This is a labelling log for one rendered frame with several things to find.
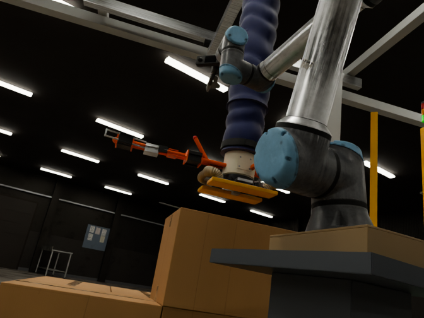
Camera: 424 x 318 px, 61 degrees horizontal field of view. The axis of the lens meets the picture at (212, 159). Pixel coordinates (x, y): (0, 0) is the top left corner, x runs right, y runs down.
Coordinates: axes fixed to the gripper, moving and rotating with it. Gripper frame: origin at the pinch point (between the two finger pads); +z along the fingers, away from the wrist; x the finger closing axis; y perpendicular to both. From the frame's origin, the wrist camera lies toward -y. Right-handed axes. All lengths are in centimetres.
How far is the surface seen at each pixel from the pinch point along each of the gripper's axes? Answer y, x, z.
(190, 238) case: 5, -75, 3
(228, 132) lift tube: 19.1, -16.5, 19.2
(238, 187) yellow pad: 26, -47, 10
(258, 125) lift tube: 33.5, -10.4, 14.3
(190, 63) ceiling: 28, 239, 357
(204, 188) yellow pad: 13, -47, 28
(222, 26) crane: 26, 137, 127
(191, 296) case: 10, -98, 3
